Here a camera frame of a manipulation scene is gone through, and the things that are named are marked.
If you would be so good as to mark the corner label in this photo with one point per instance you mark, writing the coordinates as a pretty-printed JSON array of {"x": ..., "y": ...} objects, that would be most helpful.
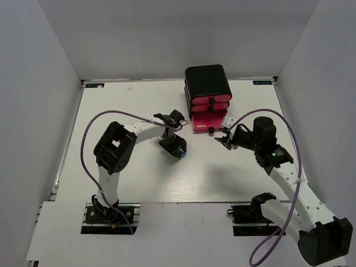
[
  {"x": 94, "y": 85},
  {"x": 262, "y": 82}
]

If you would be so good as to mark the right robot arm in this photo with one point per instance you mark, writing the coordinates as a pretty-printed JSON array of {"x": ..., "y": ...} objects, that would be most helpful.
[{"x": 319, "y": 234}]

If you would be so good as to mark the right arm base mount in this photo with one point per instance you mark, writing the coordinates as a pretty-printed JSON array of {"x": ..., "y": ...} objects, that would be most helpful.
[{"x": 247, "y": 223}]

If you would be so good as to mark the black drawer cabinet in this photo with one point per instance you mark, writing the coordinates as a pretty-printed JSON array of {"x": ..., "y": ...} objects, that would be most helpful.
[{"x": 205, "y": 80}]

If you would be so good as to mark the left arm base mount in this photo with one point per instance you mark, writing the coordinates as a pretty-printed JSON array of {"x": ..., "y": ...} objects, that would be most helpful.
[{"x": 96, "y": 224}]

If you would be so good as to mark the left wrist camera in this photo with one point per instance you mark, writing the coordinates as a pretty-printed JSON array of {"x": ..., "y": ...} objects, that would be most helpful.
[{"x": 178, "y": 125}]

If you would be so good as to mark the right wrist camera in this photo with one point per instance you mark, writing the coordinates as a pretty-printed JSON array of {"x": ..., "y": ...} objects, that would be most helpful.
[{"x": 227, "y": 122}]

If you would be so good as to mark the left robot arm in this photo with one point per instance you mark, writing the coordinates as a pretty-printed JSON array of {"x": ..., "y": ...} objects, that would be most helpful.
[{"x": 115, "y": 147}]

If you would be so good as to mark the right corner label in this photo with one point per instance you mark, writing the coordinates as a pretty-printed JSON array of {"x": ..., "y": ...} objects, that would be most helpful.
[{"x": 262, "y": 82}]

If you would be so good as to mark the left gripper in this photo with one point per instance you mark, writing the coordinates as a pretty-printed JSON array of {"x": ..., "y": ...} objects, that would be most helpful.
[{"x": 181, "y": 143}]

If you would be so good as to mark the left corner label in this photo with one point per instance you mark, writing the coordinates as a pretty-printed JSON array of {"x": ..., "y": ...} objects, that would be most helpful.
[{"x": 94, "y": 85}]

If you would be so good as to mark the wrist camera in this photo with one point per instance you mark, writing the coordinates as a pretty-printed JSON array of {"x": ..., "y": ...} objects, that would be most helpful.
[
  {"x": 178, "y": 125},
  {"x": 227, "y": 122}
]

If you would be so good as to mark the blue correction tape case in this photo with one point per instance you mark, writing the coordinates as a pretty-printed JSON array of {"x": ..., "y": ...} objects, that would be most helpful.
[{"x": 181, "y": 154}]

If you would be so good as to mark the pink bottom drawer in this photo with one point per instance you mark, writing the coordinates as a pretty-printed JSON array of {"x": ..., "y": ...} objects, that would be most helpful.
[{"x": 207, "y": 121}]

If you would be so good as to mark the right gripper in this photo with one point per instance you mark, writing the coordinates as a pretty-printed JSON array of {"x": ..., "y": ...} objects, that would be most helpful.
[{"x": 225, "y": 140}]

